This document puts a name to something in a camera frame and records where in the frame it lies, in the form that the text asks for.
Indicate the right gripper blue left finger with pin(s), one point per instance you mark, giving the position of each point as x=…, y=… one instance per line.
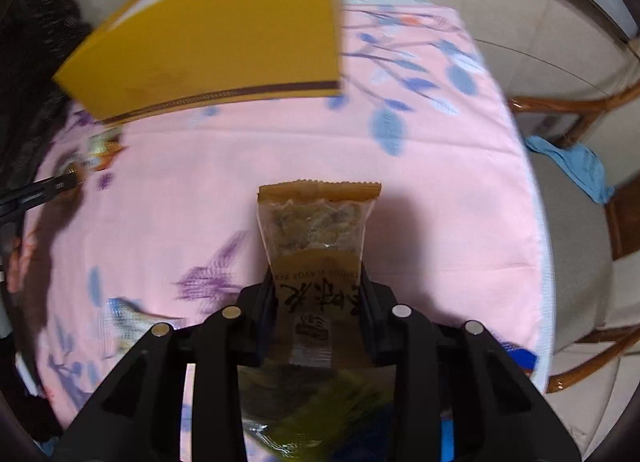
x=249, y=335

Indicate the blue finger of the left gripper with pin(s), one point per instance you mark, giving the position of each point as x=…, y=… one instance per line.
x=21, y=200

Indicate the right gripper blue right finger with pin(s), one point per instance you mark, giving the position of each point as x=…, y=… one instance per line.
x=377, y=324

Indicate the red yellow peanut packet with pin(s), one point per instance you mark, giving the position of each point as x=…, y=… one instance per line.
x=299, y=413

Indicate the tan broad bean packet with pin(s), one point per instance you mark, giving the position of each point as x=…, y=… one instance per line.
x=313, y=233

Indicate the small orange green candy packet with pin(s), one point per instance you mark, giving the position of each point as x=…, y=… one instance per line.
x=103, y=149

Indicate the blue white foil packet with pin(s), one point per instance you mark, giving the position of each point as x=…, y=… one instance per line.
x=122, y=323

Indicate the blue cocoa snack bag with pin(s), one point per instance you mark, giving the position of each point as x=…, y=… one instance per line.
x=523, y=357

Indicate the person's left hand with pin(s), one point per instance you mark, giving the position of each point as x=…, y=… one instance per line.
x=13, y=267

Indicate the pink floral tablecloth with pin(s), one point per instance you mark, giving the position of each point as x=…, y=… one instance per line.
x=457, y=396

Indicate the dark carved wooden furniture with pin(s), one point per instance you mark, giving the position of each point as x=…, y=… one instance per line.
x=36, y=38

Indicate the wooden armchair with cushion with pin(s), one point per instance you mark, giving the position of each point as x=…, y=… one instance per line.
x=586, y=239

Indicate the blue cloth on chair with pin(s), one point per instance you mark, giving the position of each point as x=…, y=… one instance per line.
x=580, y=164

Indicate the yellow cardboard box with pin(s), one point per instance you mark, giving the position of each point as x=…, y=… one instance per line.
x=158, y=56

